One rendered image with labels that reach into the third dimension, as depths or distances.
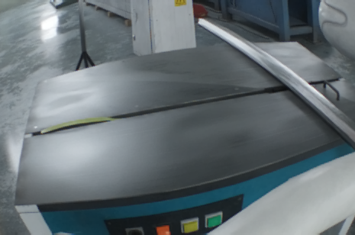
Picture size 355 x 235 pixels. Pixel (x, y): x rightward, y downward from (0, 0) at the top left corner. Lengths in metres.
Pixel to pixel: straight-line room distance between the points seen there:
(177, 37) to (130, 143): 2.16
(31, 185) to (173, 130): 0.32
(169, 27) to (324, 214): 2.58
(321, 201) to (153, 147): 0.49
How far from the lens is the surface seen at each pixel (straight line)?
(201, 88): 0.84
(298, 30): 3.51
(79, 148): 0.69
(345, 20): 0.55
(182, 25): 2.79
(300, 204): 0.21
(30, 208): 0.61
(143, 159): 0.64
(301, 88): 0.83
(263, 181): 0.64
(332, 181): 0.23
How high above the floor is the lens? 1.11
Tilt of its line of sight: 30 degrees down
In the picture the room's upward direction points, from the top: 4 degrees counter-clockwise
